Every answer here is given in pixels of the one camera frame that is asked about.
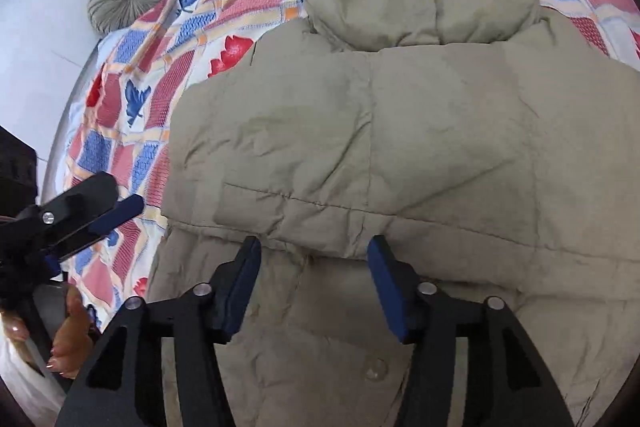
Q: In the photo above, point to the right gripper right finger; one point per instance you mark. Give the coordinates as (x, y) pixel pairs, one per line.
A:
(505, 380)

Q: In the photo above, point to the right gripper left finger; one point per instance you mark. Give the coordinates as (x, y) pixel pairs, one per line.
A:
(121, 383)

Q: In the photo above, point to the khaki puffer jacket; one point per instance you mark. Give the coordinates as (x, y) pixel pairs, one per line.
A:
(487, 140)

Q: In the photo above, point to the person left hand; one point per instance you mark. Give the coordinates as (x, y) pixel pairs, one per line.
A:
(71, 344)

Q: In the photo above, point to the leaf patterned patchwork quilt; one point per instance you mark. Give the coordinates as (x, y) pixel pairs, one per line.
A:
(121, 123)

